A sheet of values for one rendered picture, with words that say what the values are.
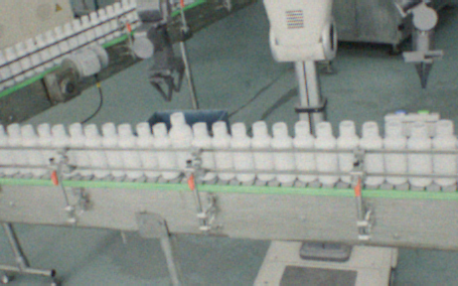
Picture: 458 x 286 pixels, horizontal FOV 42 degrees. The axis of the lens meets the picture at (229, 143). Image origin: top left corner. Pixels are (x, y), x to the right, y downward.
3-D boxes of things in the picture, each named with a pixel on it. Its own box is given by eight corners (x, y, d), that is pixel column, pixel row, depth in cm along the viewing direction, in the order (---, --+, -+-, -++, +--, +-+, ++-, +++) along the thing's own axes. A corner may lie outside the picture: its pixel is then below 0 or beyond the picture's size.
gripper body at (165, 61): (148, 77, 161) (141, 51, 157) (163, 63, 169) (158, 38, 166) (170, 76, 158) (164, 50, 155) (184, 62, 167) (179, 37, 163)
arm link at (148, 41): (169, -3, 155) (139, 0, 158) (151, 11, 145) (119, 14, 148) (179, 42, 160) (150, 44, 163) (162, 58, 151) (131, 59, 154)
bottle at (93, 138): (97, 169, 192) (83, 123, 184) (115, 168, 191) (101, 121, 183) (91, 179, 187) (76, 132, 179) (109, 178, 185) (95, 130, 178)
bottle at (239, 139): (234, 175, 174) (225, 123, 167) (254, 170, 175) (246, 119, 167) (238, 185, 169) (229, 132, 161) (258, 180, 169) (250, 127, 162)
